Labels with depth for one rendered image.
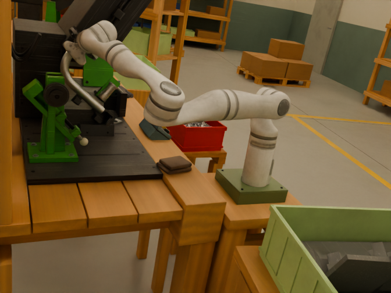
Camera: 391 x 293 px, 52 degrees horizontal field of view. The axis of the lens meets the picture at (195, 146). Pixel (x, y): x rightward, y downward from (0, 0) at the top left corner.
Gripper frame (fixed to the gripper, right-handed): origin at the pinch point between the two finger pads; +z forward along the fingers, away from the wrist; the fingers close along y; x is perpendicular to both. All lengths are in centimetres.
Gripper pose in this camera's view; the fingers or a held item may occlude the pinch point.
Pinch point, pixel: (80, 45)
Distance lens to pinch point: 156.9
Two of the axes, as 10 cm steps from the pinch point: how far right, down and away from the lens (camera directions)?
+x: -6.9, 6.9, -2.2
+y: -5.8, -7.1, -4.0
